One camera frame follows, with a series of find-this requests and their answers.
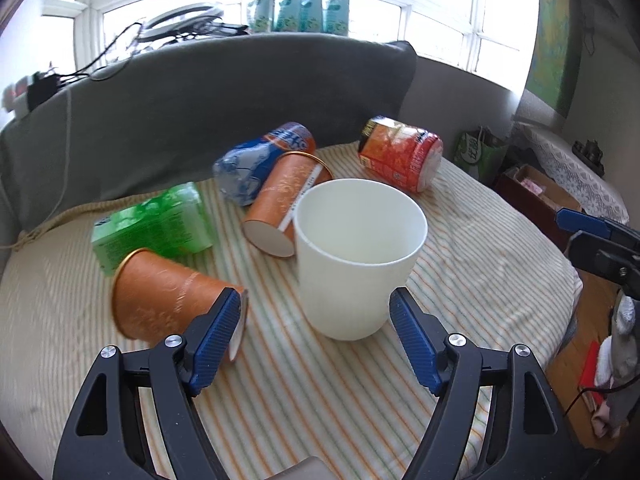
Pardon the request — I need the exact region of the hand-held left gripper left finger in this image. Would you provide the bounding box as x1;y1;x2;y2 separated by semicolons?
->
52;287;246;480

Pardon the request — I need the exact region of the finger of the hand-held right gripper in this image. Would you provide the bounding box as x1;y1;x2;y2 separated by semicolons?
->
567;230;610;275
555;207;640;252

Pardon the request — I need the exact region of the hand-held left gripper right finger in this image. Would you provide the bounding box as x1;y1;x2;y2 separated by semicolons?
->
389;286;583;480

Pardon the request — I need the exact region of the orange paper cup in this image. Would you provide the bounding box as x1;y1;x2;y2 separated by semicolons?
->
243;151;334;259
111;247;249;363

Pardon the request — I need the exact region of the white cup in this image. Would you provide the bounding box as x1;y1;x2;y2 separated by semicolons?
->
293;178;429;342

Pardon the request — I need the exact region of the brown cardboard box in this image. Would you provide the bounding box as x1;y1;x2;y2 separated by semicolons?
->
494;164;583;222

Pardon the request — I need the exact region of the dark small device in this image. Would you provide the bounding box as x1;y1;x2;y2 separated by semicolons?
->
572;139;608;179

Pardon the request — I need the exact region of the red flat packet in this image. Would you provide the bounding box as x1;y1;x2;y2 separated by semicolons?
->
577;341;617;411

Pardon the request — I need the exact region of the striped bed sheet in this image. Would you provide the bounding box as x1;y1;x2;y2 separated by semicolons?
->
0;144;584;480

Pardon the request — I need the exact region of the green shopping bag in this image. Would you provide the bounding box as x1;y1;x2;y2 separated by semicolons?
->
454;126;509;182

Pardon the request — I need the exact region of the green carton box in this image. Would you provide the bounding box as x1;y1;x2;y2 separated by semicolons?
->
91;181;217;277

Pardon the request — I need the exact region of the grey cushion backrest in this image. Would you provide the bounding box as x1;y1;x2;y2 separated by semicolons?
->
0;34;419;261

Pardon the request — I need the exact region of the black power adapter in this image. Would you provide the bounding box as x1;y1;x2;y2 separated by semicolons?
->
26;72;62;111

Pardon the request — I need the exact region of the white power strip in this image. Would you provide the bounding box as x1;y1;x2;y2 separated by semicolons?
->
1;76;36;118

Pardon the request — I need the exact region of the thin black floor cable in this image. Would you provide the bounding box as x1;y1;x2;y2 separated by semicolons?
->
562;379;632;417

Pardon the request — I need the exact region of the green yellow wall poster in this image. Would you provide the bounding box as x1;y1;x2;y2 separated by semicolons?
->
522;0;585;117

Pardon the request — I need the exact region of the beige rope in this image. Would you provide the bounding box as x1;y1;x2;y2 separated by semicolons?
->
0;199;151;253

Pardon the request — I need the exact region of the white ring lamp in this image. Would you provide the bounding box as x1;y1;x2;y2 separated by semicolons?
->
136;2;227;42

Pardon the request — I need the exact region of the white window frame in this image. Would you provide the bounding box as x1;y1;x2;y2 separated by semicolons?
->
40;0;540;97

